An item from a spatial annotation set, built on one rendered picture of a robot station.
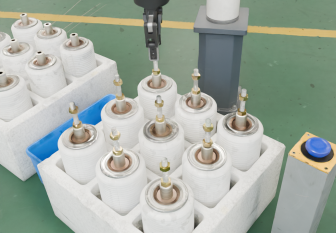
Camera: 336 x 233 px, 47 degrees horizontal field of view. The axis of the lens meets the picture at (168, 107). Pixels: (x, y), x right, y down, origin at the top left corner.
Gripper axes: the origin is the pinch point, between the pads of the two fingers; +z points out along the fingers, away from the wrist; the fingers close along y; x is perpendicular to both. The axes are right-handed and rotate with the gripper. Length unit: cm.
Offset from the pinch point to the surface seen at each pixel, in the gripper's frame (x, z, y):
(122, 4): 26, 35, 104
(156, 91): -0.1, 9.9, -3.4
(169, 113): -2.9, 16.6, -3.5
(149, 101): 1.7, 12.2, -4.4
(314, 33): -60, 35, 72
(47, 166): 22.8, 17.4, -20.5
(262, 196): -24.3, 27.4, -19.6
